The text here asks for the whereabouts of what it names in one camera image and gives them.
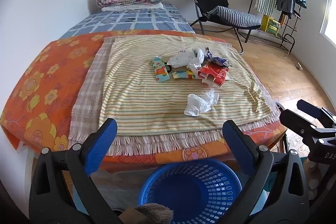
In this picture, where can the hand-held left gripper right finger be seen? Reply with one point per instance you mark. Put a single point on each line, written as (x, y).
(236, 145)

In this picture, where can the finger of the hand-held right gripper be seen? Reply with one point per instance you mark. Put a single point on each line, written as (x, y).
(307, 106)
(294, 120)

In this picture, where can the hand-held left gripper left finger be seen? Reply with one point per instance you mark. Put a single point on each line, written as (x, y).
(101, 145)

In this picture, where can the white tissue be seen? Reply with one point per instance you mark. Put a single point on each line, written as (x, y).
(199, 104)

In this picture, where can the blue plastic basket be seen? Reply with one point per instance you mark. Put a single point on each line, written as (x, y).
(194, 192)

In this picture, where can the torn red carton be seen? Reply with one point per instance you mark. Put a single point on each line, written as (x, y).
(215, 73)

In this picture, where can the foil wrapper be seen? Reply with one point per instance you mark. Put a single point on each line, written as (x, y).
(219, 61)

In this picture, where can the teal orange carton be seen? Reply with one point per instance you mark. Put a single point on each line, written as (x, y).
(160, 70)

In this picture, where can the white plastic bag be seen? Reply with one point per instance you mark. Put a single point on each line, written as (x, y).
(181, 58)

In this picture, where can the plaid fringed cloth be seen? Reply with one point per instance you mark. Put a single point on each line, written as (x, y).
(86, 98)

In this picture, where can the yellow striped cloth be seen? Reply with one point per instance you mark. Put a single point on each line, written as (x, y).
(144, 103)

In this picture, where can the black metal clothes rack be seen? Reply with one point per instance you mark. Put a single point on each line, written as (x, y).
(288, 35)

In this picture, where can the brown fuzzy cloth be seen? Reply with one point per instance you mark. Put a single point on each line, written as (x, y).
(155, 211)

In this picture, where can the yellow plastic crate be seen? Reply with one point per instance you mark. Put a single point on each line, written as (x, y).
(270, 26)

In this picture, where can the window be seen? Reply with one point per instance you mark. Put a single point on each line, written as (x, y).
(330, 19)

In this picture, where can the orange floral blanket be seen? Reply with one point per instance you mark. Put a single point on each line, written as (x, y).
(39, 77)

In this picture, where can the teal hanging garment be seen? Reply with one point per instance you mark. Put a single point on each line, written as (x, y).
(301, 1)

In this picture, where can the black white striped cushion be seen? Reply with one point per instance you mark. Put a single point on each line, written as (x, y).
(236, 16)

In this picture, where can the blue checkered bed sheet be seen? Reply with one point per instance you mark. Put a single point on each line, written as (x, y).
(136, 22)

